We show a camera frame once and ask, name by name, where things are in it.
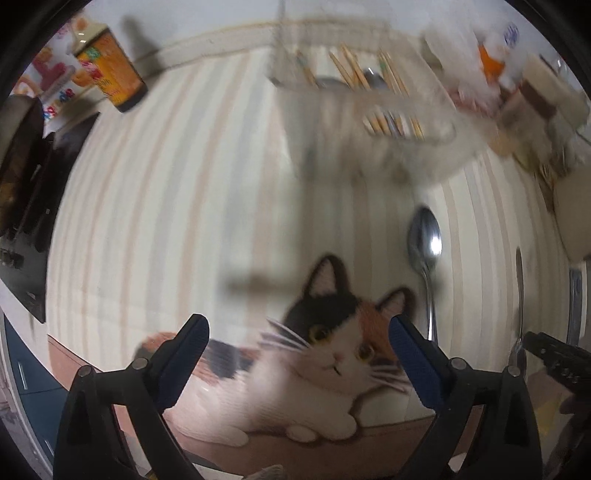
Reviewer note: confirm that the blue smartphone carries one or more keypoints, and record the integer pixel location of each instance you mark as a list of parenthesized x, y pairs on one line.
[(575, 304)]

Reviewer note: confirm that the black gas stove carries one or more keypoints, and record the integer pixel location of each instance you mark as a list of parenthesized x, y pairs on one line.
[(41, 221)]

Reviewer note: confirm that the orange paper cup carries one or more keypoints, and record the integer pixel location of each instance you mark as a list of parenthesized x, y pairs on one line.
[(111, 69)]

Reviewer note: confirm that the striped table cover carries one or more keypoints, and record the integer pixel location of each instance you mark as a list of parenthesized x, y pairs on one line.
[(161, 184)]

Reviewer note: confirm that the plastic cup blue label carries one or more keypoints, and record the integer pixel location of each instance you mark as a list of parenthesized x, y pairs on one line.
[(503, 41)]

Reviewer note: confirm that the wooden chopstick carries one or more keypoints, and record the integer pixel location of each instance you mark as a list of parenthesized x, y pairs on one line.
[(307, 69), (359, 74), (388, 71), (339, 67), (397, 76), (349, 67)]

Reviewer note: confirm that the clear plastic container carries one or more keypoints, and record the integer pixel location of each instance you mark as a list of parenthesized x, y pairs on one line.
[(415, 157)]

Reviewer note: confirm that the small metal spoon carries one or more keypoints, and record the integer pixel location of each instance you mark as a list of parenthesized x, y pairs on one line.
[(374, 79)]

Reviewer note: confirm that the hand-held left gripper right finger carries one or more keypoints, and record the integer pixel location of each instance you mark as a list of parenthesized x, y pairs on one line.
[(418, 364)]

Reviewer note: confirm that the clear plastic bag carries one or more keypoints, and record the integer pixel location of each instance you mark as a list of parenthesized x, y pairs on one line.
[(448, 55)]

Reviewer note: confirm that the grey slipper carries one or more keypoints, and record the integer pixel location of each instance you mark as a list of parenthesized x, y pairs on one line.
[(270, 473)]

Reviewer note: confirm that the calico cat shaped mat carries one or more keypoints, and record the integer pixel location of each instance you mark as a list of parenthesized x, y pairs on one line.
[(323, 332)]

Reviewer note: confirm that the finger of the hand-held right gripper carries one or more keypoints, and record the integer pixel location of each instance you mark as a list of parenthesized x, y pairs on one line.
[(558, 362)]

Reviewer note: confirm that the colourful wall stickers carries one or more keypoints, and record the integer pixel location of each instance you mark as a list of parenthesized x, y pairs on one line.
[(51, 64)]

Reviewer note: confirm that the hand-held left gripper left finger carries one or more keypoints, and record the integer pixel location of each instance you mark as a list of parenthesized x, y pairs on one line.
[(184, 355)]

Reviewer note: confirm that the blue cabinet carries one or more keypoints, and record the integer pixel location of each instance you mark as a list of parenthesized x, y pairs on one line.
[(27, 397)]

